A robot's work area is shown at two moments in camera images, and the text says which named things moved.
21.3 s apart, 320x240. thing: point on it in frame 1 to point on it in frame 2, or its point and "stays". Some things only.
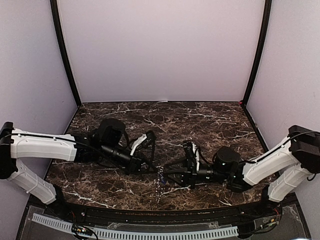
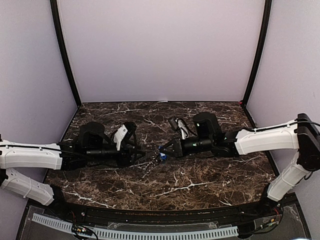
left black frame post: [56, 20] stays
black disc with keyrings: [159, 183] to [152, 159]
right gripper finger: [182, 177] to [171, 151]
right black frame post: [266, 23] stays
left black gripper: [134, 167] to [125, 160]
